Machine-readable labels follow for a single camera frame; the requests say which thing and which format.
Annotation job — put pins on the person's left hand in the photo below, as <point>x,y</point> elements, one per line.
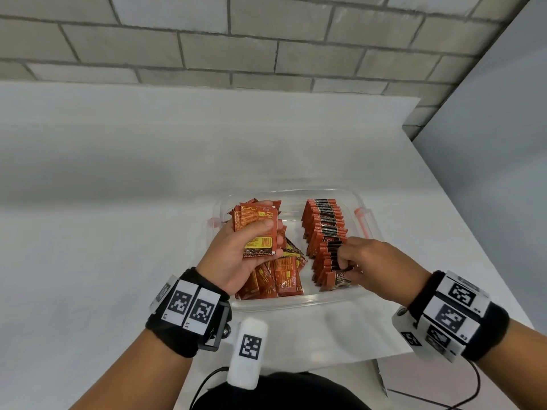
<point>222,262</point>

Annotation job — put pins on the person's right hand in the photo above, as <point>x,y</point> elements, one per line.
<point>384,273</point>

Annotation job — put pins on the person's left thumb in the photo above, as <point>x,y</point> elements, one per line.
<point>260,228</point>

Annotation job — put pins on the person's right thumb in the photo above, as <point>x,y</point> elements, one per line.
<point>354,278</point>

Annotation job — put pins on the dark red coffee sachet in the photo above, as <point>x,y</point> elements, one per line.
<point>337,280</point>

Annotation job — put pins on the orange coffee sachet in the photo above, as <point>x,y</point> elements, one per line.
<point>256,211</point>

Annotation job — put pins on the person's left forearm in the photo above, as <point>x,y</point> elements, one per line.
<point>141,375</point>

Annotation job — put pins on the person's right forearm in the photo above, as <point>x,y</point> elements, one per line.
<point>515,367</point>

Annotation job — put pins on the pile of orange sachets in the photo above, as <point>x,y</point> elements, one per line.
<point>284,273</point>

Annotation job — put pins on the row of dark red sachets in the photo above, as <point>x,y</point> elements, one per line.
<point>324,228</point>

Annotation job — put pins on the clear plastic container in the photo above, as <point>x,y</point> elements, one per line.
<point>295,301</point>

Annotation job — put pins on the black wristband with marker tags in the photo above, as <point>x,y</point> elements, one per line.
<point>453,315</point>
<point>188,313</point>

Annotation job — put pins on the white marker block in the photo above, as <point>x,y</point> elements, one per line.
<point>250,350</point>

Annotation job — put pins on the person's black clothing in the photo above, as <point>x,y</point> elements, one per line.
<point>282,392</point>

